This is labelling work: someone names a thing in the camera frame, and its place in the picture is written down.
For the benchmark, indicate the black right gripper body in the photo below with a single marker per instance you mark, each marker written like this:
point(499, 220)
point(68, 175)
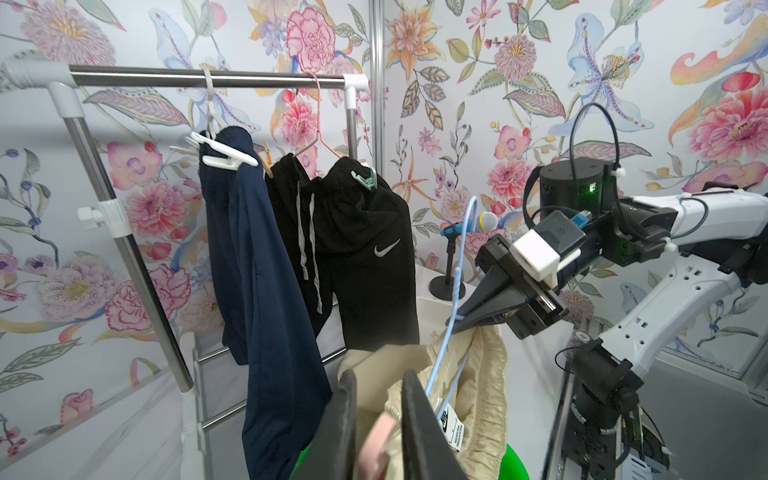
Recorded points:
point(545, 306)

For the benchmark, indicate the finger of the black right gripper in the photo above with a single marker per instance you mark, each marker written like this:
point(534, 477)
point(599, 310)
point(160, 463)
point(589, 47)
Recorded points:
point(495, 300)

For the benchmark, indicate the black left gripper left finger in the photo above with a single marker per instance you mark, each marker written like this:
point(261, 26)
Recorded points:
point(333, 451)

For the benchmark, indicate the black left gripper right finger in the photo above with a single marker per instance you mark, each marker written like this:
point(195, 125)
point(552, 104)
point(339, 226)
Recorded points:
point(426, 453)

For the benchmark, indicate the light blue hanger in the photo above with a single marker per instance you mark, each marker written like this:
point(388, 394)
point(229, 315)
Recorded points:
point(470, 222)

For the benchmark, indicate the beige shorts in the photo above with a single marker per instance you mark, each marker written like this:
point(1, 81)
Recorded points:
point(470, 383)

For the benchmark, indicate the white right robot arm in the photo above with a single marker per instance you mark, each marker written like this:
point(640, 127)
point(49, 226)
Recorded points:
point(718, 236)

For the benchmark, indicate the navy blue shorts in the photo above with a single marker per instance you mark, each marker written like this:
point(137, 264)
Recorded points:
point(267, 327)

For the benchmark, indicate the black shorts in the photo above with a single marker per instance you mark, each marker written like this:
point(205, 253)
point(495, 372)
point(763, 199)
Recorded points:
point(352, 251)

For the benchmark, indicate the pink hanger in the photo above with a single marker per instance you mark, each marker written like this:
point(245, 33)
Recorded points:
point(318, 131)

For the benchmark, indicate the tan clothespin on black shorts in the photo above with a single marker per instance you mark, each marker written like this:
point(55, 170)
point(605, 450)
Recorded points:
point(266, 159)

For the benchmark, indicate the white hanger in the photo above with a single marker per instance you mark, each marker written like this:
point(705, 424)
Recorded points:
point(231, 158)

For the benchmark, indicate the green plastic basket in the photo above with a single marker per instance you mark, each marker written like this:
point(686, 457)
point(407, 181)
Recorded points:
point(512, 467)

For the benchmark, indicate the mint green clothespin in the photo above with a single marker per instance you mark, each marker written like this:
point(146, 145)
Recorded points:
point(369, 182)

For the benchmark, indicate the steel clothes rack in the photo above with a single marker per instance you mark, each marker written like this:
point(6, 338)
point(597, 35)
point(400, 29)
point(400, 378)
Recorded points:
point(61, 81)

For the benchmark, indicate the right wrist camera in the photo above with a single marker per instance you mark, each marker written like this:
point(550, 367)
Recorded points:
point(552, 246)

